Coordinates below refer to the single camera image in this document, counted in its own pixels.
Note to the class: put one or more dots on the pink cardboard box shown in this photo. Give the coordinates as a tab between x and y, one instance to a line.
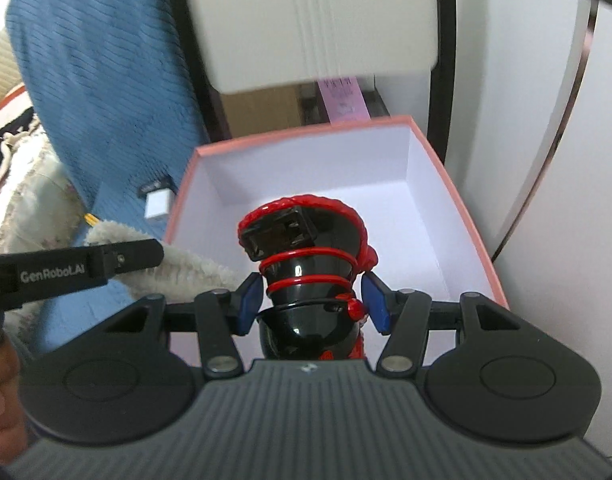
311	170

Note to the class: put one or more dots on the blue textured bedspread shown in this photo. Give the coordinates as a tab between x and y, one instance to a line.
100	85

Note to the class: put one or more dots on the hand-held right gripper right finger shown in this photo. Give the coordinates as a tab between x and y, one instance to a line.
377	305

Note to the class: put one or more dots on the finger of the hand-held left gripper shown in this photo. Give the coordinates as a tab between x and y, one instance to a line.
135	256

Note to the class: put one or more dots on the black and red toy figure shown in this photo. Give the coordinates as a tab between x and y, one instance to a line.
306	270

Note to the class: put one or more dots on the cream floral cloth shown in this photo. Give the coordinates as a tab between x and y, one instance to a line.
35	200

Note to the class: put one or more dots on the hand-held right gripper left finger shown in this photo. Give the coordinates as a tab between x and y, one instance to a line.
250	305

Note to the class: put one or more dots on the pink carton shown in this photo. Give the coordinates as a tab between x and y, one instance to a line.
343	100

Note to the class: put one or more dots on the person's left hand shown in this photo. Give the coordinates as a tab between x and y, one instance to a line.
0	410

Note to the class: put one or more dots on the white bedside cabinet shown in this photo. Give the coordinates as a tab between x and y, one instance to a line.
311	20

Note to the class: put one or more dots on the white wardrobe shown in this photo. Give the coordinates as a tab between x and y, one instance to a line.
546	135

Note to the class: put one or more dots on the white charger adapter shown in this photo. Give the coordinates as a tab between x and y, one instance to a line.
159	205

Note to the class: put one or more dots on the brown cardboard box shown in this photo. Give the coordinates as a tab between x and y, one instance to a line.
261	112

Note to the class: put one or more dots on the white fluffy cloth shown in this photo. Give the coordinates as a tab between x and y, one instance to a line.
185	265

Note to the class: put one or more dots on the beige pillow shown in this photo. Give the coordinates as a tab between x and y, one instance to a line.
3	70

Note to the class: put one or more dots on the yellow stick-shaped object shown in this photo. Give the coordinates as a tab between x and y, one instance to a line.
91	219

